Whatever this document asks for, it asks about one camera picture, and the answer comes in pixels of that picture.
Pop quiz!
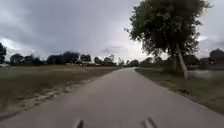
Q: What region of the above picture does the distant row of trees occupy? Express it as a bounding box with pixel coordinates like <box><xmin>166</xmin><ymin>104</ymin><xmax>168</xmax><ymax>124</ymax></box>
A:
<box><xmin>0</xmin><ymin>42</ymin><xmax>141</xmax><ymax>68</ymax></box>

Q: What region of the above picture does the large leafy tree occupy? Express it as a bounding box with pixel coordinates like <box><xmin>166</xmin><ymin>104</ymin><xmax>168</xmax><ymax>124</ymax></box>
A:
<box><xmin>124</xmin><ymin>0</ymin><xmax>212</xmax><ymax>81</ymax></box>

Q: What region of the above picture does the robot's own part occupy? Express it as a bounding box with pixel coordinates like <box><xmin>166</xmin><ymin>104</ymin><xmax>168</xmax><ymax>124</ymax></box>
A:
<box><xmin>73</xmin><ymin>119</ymin><xmax>85</xmax><ymax>128</ymax></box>
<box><xmin>143</xmin><ymin>116</ymin><xmax>158</xmax><ymax>128</ymax></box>

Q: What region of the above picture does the grey asphalt path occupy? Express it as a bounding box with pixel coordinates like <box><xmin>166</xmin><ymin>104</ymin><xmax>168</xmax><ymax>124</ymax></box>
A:
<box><xmin>0</xmin><ymin>66</ymin><xmax>224</xmax><ymax>128</ymax></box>

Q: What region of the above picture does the dark building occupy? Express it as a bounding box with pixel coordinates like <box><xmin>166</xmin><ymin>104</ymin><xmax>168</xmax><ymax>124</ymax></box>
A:
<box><xmin>209</xmin><ymin>48</ymin><xmax>224</xmax><ymax>66</ymax></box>

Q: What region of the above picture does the dry grass field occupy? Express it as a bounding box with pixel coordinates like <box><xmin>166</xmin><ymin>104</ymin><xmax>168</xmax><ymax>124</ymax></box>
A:
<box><xmin>0</xmin><ymin>64</ymin><xmax>123</xmax><ymax>118</ymax></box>

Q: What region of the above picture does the grass verge with bushes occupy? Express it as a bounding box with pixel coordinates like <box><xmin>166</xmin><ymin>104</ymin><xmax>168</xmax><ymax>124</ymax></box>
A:
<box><xmin>134</xmin><ymin>64</ymin><xmax>224</xmax><ymax>116</ymax></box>

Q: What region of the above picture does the pale water surface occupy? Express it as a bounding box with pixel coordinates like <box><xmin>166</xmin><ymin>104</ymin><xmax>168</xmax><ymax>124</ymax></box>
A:
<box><xmin>188</xmin><ymin>69</ymin><xmax>224</xmax><ymax>80</ymax></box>

